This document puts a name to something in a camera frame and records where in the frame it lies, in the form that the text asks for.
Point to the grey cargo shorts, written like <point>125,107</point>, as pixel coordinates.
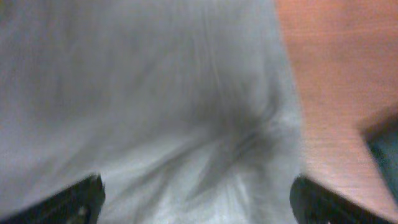
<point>187,109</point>

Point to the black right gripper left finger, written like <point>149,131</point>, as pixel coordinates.
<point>79,203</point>

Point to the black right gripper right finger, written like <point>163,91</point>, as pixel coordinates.
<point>312,203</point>

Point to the dark teal printed t-shirt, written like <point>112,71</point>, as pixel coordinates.
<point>380,136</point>

